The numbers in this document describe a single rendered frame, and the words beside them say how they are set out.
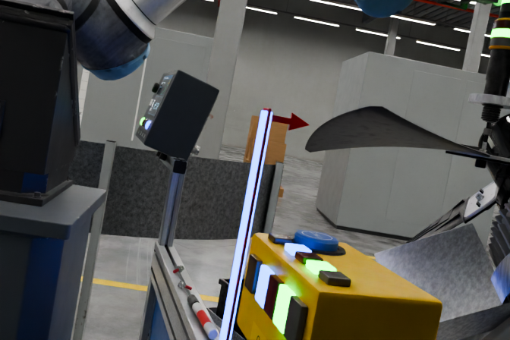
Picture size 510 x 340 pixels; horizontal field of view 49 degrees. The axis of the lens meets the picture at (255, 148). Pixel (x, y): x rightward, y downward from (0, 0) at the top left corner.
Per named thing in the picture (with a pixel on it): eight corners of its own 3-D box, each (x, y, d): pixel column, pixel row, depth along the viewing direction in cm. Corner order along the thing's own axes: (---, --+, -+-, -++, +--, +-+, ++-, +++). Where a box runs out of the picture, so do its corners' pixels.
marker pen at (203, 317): (218, 329, 78) (196, 294, 91) (209, 328, 77) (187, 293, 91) (217, 340, 78) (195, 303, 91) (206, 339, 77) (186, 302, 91)
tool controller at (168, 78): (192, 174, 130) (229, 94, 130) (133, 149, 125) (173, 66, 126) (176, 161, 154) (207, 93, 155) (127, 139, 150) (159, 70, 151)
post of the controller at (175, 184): (172, 247, 124) (187, 161, 123) (158, 246, 123) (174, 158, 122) (170, 243, 127) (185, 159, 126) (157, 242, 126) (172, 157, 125)
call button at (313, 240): (343, 260, 48) (347, 241, 48) (301, 256, 47) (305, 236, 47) (325, 248, 52) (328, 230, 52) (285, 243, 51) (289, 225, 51)
